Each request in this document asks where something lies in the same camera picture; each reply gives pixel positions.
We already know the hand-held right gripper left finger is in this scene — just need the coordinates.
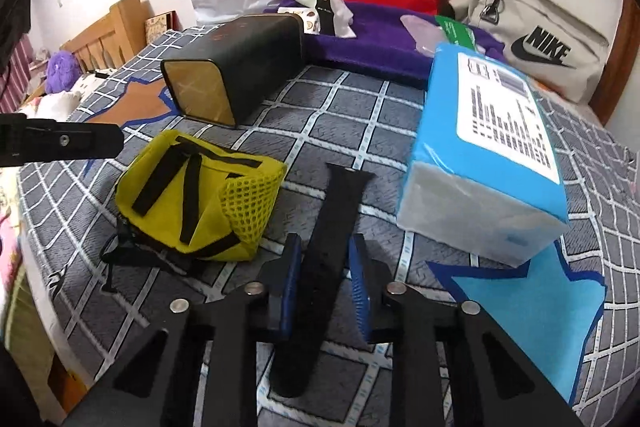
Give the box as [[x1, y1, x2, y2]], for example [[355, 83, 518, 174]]
[[65, 233, 303, 427]]

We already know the wooden headboard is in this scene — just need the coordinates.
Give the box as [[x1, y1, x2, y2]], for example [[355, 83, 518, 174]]
[[60, 0, 151, 72]]

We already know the brown wooden frame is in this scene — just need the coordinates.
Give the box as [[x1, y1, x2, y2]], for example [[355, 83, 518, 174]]
[[595, 0, 640, 128]]

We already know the small picture frame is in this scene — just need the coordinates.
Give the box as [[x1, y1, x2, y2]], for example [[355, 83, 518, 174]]
[[145, 11, 180, 44]]

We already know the black watch strap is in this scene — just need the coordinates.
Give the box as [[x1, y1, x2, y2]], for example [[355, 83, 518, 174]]
[[270, 162, 376, 400]]

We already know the translucent plastic piece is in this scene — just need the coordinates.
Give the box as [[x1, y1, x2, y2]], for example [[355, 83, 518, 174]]
[[401, 14, 443, 58]]

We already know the grey sling bag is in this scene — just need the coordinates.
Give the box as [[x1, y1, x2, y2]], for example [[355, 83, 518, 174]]
[[440, 0, 611, 105]]

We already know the brown paper star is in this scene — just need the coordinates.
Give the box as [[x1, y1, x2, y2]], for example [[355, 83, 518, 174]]
[[75, 77, 176, 128]]

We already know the dark green tin box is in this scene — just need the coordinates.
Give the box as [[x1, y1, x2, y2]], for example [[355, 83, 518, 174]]
[[160, 13, 306, 128]]

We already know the blue paper star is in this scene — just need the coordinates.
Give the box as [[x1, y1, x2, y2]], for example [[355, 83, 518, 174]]
[[425, 239, 608, 408]]

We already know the grey checked bed sheet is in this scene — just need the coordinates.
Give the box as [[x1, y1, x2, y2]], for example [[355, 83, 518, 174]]
[[17, 24, 640, 427]]

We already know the pink striped cloth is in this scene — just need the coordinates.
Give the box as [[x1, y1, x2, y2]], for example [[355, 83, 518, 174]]
[[0, 34, 32, 108]]

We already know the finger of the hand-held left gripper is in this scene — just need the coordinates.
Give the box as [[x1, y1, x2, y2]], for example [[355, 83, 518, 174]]
[[0, 116, 125, 168]]

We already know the purple plush toy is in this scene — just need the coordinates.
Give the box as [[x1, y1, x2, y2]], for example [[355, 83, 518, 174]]
[[45, 49, 81, 94]]

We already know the yellow pouch with black straps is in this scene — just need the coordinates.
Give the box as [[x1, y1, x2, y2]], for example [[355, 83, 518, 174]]
[[100, 129, 288, 278]]

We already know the purple towel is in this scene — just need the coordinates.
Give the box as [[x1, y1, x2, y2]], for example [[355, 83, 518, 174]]
[[262, 0, 506, 82]]

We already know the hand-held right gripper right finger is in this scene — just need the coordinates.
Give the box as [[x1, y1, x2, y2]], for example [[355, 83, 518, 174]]
[[348, 233, 583, 427]]

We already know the white glove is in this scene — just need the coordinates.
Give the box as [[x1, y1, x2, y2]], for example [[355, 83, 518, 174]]
[[290, 0, 358, 38]]

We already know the small green packet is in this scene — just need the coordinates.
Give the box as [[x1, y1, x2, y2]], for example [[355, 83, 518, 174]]
[[435, 14, 483, 50]]

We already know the fruit print cloth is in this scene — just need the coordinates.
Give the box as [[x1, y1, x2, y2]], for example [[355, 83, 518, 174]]
[[276, 6, 321, 35]]

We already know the blue tissue pack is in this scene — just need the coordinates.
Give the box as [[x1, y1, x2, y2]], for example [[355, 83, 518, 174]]
[[396, 41, 571, 267]]

